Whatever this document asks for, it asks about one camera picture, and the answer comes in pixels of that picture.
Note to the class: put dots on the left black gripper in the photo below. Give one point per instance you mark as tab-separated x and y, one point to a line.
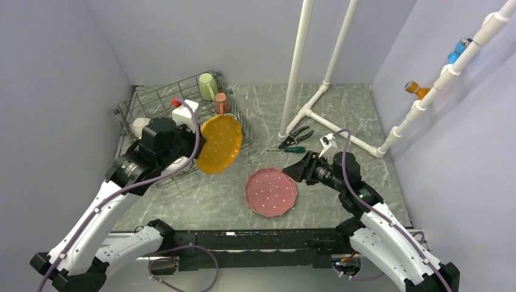
191	136

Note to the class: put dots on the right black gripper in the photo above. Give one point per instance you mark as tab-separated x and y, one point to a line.
305	168

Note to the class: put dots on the yellow polka dot plate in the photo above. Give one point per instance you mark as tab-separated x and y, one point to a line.
224	138

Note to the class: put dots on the red plate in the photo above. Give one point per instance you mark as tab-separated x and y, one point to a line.
270	192

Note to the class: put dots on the grey wire dish rack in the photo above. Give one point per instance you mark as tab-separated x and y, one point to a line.
151	101

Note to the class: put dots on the white scalloped small bowl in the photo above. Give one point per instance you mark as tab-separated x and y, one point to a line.
138	125

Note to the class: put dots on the small red-brown mug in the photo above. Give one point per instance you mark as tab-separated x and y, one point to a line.
222	103

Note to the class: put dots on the light green mug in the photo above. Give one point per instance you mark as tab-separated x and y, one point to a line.
208	86

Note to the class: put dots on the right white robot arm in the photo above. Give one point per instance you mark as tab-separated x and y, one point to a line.
374	231

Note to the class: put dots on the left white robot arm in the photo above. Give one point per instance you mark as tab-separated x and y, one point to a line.
81	261

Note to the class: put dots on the orange clamp on pipe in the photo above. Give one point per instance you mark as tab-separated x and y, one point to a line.
413	87

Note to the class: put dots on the blue clamp on pipe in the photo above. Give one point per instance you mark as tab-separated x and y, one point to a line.
460	47

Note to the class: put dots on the white PVC pipe diagonal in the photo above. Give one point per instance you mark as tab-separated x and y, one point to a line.
492	25

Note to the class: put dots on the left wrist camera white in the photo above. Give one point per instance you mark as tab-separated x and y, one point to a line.
184	114

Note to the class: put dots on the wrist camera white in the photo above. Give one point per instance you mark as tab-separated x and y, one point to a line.
329	147
184	114

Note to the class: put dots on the black handled pliers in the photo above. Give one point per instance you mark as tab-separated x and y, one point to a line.
296	136

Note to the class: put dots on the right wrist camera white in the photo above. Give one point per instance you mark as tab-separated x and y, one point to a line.
329	147

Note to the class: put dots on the white PVC pipe frame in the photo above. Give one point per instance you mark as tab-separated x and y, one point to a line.
337	42

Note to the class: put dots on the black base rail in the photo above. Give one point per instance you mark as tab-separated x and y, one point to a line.
256	248

